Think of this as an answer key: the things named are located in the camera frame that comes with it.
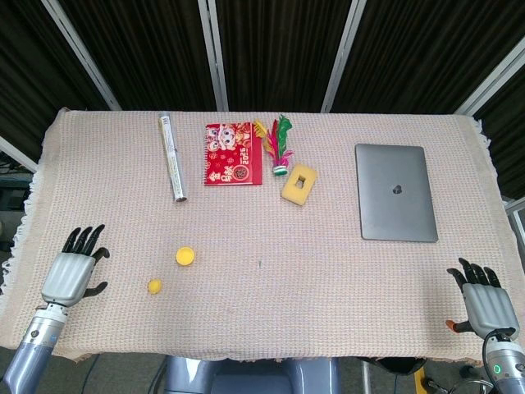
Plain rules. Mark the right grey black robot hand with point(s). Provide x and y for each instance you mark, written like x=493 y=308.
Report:
x=490 y=308

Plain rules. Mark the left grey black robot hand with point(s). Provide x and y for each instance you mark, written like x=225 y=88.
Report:
x=67 y=277

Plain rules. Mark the yellow soft object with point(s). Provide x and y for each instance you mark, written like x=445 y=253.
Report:
x=155 y=286

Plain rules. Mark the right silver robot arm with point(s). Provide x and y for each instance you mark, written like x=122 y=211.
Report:
x=506 y=365

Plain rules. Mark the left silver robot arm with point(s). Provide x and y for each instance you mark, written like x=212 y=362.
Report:
x=30 y=349

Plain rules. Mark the yellow cup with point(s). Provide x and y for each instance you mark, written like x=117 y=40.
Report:
x=185 y=256

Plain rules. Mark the grey closed laptop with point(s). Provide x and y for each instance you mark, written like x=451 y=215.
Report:
x=395 y=193

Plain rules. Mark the silver foil roll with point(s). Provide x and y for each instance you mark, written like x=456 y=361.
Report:
x=172 y=158

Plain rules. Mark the beige woven tablecloth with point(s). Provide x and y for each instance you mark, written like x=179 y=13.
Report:
x=262 y=295

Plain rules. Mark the red spiral calendar notebook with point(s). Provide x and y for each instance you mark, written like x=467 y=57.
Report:
x=234 y=158

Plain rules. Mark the grey-blue robot torso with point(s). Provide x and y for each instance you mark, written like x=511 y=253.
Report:
x=250 y=375

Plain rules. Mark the yellow sponge with hole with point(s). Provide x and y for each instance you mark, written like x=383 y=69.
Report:
x=299 y=184

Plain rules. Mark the colourful feather shuttlecock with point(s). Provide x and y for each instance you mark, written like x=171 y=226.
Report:
x=279 y=147

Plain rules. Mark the white metal frame post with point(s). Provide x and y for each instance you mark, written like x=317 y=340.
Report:
x=492 y=82
x=343 y=53
x=18 y=154
x=80 y=53
x=213 y=53

